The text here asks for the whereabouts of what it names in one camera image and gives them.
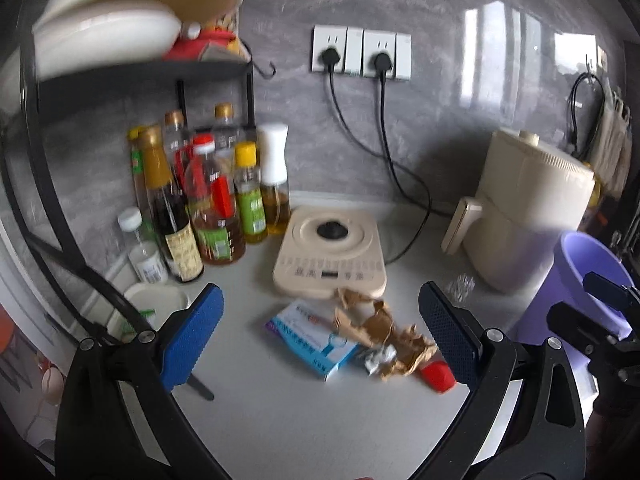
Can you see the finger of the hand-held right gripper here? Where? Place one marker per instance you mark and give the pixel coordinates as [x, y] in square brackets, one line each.
[610, 291]
[580, 325]

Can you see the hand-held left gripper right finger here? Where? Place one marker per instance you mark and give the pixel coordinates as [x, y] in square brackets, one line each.
[445, 335]

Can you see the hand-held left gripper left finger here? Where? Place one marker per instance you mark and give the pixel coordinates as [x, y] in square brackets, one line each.
[192, 337]

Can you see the red bottle cap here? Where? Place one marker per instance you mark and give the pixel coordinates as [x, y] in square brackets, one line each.
[437, 377]

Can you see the clear plastic ball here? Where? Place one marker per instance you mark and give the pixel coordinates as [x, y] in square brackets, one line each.
[460, 287]

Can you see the purple plastic bucket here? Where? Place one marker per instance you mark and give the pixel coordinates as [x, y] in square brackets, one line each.
[570, 255]

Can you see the brown paper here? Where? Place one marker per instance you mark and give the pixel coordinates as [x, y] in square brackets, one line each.
[380, 330]

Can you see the small white wrapper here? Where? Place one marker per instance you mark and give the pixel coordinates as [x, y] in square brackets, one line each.
[377, 358]

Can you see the blue white medicine box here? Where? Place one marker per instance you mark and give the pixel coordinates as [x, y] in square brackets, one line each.
[310, 340]

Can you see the white rectangular tray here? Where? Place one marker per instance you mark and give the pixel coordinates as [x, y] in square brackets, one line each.
[155, 297]

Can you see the small white capped bottle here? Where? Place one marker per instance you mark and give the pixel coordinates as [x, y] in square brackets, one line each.
[147, 265]

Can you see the dark soy sauce bottle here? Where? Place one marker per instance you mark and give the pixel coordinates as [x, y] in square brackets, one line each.
[180, 250]

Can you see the red capped cooking oil bottle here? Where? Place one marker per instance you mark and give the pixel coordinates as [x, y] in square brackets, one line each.
[220, 240]

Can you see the cream air fryer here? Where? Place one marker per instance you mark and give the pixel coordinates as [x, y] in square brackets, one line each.
[525, 210]

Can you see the green label yellow cap bottle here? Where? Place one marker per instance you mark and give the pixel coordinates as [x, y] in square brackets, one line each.
[250, 210]

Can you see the cream induction cooker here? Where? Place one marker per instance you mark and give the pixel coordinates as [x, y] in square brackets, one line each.
[310, 260]

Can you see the beige hanging cloth bag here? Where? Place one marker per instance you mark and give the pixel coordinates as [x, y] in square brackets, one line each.
[610, 140]

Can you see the slim yellow capped bottle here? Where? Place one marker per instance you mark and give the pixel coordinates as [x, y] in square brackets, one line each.
[136, 170]

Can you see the clear gold capped bottle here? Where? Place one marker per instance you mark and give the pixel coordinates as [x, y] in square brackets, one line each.
[225, 127]
[175, 135]

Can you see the white top oil sprayer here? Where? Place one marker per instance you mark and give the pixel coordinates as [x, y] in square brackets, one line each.
[272, 150]

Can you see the black metal kitchen rack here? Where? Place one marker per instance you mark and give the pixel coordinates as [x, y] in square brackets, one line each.
[125, 77]

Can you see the red plastic container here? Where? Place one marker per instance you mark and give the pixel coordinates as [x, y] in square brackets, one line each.
[190, 50]

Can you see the white plate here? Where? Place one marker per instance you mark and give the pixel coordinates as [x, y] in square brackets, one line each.
[110, 35]

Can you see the yellow snack packet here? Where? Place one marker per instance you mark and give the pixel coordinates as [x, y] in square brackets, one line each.
[227, 25]

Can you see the metal wall hook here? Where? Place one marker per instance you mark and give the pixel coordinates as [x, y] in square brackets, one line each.
[600, 57]

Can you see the white wall switch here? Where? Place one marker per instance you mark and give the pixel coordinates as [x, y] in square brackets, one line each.
[403, 57]
[354, 50]

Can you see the white wall socket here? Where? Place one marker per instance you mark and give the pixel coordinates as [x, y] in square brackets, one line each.
[330, 37]
[380, 40]

